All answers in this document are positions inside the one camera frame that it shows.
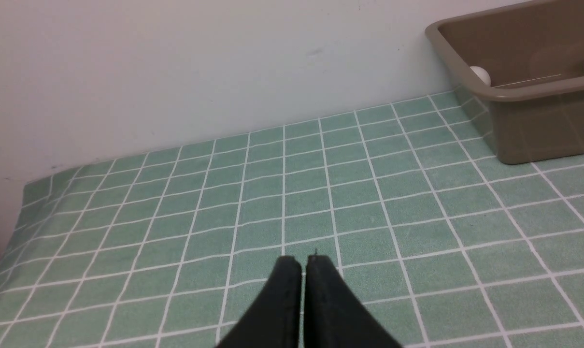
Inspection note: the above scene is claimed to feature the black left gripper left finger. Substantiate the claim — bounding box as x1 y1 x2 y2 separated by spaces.
217 256 301 348

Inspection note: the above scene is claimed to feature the green checkered tablecloth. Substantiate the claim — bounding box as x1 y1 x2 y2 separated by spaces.
0 89 584 348

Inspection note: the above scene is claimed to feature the olive green plastic bin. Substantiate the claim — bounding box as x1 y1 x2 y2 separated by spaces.
425 0 584 164

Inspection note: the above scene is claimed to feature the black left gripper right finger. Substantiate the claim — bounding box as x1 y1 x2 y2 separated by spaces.
303 255 402 348

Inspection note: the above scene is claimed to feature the white ping-pong ball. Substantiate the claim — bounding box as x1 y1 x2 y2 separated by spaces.
470 66 491 86

